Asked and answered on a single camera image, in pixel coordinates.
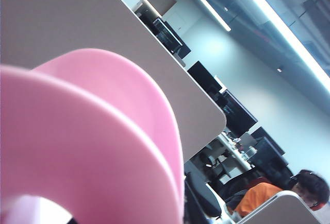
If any pink plastic watering can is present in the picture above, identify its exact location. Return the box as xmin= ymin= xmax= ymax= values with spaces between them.
xmin=0 ymin=48 xmax=186 ymax=224

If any short ceiling light bar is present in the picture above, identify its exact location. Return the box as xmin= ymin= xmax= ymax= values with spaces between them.
xmin=195 ymin=0 xmax=232 ymax=32

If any person in orange shirt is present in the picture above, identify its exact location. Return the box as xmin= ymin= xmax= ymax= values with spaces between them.
xmin=226 ymin=169 xmax=330 ymax=218

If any long ceiling light strip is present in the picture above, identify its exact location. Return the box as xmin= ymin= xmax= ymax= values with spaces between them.
xmin=232 ymin=0 xmax=330 ymax=95

